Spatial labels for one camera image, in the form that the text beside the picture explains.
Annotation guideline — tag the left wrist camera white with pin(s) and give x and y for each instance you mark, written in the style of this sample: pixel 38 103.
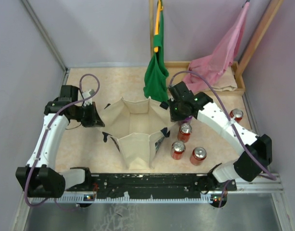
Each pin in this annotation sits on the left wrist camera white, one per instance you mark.
pixel 85 95

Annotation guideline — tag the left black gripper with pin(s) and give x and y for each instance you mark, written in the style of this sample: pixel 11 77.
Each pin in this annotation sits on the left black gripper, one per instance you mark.
pixel 94 118

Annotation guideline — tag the red soda can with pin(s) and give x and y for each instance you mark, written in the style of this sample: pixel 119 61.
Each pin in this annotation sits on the red soda can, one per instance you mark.
pixel 177 150
pixel 199 154
pixel 184 133
pixel 237 114

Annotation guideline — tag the pink hanging cloth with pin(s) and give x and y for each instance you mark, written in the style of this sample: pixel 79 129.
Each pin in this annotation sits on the pink hanging cloth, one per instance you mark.
pixel 212 67

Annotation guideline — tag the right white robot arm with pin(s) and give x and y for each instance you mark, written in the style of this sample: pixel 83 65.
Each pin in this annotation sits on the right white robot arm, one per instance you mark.
pixel 255 152

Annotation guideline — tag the wooden tray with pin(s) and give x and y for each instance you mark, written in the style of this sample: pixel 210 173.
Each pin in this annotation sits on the wooden tray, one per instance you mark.
pixel 176 66

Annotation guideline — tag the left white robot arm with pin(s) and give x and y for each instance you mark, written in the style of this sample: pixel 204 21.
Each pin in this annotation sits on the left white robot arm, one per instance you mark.
pixel 38 178

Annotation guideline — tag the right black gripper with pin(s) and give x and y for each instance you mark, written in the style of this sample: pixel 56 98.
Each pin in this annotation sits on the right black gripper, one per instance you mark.
pixel 174 117

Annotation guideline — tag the green hanging shirt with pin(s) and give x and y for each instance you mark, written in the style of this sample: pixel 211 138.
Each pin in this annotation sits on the green hanging shirt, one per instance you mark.
pixel 156 73

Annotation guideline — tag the beige folded cloth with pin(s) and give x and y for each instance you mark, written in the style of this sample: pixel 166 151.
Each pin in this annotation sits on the beige folded cloth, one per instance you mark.
pixel 226 82

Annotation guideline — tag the cream canvas tote bag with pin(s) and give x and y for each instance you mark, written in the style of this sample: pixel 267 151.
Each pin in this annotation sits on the cream canvas tote bag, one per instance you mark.
pixel 137 129

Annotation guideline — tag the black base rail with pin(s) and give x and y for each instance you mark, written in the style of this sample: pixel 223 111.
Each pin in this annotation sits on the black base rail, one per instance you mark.
pixel 151 186

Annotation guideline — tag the front purple soda can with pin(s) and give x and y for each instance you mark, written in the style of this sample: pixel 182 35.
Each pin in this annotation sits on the front purple soda can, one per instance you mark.
pixel 186 120

